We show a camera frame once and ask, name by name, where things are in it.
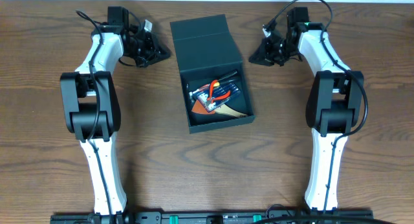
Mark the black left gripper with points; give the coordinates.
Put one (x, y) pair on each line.
(150, 50)

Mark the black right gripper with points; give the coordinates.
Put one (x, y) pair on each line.
(264, 55)

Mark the dark green box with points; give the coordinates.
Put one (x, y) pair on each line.
(206, 51)

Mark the blue precision screwdriver set case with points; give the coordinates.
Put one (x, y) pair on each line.
(202, 97)

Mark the red handled pliers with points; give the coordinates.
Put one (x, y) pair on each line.
(216, 93)

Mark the black yellow screwdriver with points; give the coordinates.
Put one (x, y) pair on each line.
(223, 85)

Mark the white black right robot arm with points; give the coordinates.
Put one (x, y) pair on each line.
(333, 107)

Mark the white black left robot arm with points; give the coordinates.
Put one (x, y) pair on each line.
(91, 108)

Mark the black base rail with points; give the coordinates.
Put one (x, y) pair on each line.
(177, 218)

